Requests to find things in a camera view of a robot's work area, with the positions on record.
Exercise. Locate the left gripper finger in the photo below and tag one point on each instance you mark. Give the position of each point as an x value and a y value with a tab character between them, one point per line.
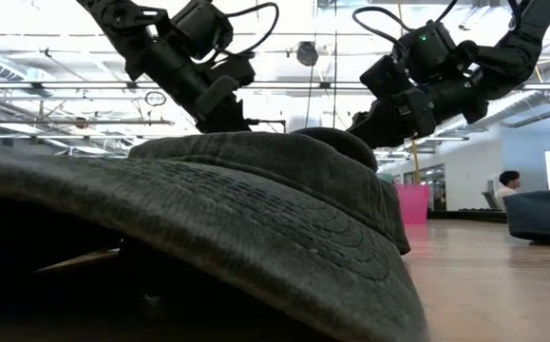
234	116
213	123

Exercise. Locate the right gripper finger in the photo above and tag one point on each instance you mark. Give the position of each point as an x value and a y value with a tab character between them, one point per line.
379	123
360	130

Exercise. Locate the dark grey baseball cap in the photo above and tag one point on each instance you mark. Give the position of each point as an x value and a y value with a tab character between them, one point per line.
255	228
346	145

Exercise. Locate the green plastic tray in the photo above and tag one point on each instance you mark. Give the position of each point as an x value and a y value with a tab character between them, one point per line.
384	177

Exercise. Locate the blue denim baseball cap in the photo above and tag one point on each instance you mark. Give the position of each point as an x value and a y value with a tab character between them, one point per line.
540	216

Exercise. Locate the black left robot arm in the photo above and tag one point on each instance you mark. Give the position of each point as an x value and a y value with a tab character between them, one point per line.
118	19

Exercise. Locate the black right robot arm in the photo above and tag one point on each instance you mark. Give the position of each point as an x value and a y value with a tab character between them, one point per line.
517	52

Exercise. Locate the pink plastic tray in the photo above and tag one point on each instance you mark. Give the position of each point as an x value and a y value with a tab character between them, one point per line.
413	204

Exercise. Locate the grey office chair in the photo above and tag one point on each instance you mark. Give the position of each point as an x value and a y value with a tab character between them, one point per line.
489	199

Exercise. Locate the person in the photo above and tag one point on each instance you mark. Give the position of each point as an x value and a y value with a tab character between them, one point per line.
509	180

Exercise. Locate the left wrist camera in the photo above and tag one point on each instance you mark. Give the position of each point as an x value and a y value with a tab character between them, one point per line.
234	69

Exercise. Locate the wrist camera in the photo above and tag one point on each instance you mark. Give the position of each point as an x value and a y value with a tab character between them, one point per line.
234	69
384	76

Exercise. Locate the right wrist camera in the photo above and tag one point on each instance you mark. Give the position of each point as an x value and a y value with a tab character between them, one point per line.
384	76

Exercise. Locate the black aluminium rig frame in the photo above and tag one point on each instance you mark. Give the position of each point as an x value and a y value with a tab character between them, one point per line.
469	216

